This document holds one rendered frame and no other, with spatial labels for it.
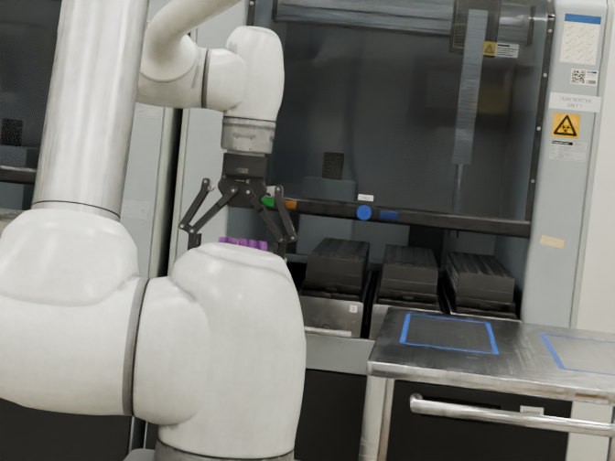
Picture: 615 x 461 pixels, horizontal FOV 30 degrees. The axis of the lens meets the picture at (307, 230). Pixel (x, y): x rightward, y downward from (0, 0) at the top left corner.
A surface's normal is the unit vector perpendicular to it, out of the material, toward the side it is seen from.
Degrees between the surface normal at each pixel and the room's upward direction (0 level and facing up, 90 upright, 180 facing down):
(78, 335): 76
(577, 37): 90
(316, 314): 90
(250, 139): 90
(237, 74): 90
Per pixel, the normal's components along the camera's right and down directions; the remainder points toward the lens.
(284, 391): 0.74, 0.12
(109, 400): 0.07, 0.68
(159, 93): -0.10, 0.85
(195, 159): -0.08, 0.06
